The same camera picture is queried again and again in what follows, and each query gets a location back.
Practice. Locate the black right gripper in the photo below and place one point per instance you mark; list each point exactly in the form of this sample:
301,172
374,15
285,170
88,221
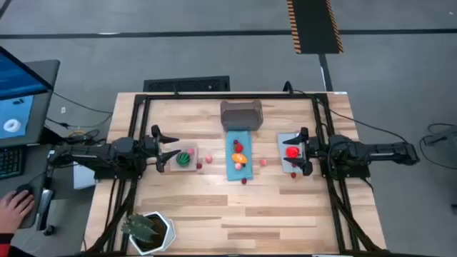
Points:
314,148

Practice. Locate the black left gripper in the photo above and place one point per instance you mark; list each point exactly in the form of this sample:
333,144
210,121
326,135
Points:
150,147

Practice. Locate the red tomato toy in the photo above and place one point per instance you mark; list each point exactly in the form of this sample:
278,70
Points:
292,152

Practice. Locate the green watermelon toy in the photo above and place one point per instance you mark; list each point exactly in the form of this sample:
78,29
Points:
183,159

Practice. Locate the pink raspberry toy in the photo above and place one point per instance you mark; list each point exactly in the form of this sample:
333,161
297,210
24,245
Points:
263,162

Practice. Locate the pink round fruit toy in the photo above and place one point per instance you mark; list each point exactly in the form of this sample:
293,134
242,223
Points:
209,158

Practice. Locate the orange elongated toy food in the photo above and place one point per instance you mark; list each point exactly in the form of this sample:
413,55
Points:
239,158

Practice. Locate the red strawberry toy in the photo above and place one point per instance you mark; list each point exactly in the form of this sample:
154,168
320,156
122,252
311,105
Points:
238,147

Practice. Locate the pink white peach toy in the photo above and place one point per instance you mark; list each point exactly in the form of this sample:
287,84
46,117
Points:
238,166

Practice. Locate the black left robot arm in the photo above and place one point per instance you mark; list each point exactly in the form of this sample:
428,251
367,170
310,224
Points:
93,155

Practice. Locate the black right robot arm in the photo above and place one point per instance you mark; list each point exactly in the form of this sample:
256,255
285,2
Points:
375,151

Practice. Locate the grey cloth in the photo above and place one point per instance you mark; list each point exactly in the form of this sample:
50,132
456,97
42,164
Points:
283,150

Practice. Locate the small pink berry toy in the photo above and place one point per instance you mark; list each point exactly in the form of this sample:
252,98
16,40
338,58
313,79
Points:
191,151

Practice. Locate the grey translucent plastic container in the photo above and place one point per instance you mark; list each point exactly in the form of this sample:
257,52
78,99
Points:
241,116

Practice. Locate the blue cloth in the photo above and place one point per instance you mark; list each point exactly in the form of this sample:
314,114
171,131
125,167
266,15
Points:
232,175

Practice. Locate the green cactus plant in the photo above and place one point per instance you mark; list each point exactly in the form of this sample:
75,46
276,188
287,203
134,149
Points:
141,228

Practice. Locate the white hexagonal plant pot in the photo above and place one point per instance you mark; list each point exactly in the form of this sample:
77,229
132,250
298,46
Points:
172,232

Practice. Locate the white box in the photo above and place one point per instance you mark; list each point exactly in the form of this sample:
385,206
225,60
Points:
84,178

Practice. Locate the black orange striped floor mat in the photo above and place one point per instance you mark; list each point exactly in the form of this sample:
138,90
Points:
314,26

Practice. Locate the grey monitor donut image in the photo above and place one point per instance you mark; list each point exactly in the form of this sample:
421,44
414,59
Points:
39,118

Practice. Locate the dark grey desk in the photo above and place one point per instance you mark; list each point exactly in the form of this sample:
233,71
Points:
34,167

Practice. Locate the dark grey floor device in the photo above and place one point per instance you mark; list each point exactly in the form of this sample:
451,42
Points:
444,135

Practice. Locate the black computer mouse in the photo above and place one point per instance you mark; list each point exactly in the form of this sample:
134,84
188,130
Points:
25,187

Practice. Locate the black keyboard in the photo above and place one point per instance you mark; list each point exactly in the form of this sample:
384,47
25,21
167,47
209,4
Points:
10,162

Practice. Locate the black monitor blue screen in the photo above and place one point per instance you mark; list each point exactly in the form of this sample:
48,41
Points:
18,80

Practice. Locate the person's hand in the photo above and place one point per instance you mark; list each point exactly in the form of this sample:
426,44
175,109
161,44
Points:
14,210

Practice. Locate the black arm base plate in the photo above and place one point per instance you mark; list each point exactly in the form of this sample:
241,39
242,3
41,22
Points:
357,173
107,175

